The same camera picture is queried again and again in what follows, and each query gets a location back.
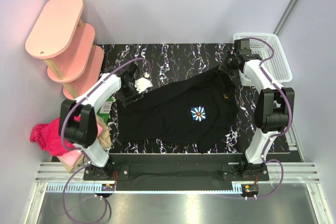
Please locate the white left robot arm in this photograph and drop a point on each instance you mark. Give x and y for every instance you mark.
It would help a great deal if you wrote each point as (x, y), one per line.
(78, 124)

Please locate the white plastic basket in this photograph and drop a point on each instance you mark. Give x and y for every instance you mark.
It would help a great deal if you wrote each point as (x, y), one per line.
(278, 65)

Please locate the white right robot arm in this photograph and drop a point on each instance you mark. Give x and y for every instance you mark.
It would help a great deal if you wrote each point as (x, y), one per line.
(274, 108)

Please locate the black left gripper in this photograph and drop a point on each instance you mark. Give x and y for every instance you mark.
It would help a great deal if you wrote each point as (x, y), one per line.
(126, 101)

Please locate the pink three-tier shelf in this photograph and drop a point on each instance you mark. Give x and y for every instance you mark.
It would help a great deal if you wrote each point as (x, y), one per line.
(65, 44)

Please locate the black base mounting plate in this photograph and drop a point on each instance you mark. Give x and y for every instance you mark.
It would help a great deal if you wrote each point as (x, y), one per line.
(176, 172)

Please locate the beige t shirt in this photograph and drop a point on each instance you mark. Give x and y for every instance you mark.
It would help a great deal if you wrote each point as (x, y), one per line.
(103, 134)

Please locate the light pink t shirt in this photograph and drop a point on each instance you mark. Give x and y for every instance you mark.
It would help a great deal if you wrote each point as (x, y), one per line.
(71, 157)

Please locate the black t shirt flower print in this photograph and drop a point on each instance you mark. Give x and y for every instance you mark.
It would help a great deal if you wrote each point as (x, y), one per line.
(200, 110)

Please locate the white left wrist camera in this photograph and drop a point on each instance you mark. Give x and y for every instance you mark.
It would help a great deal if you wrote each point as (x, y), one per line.
(143, 83)

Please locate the green plastic folder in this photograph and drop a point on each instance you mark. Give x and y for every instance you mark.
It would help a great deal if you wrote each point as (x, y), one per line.
(104, 111)

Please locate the magenta red t shirt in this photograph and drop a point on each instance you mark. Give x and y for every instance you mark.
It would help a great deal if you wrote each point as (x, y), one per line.
(46, 135)

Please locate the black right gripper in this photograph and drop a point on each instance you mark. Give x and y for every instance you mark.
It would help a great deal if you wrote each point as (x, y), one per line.
(232, 56)

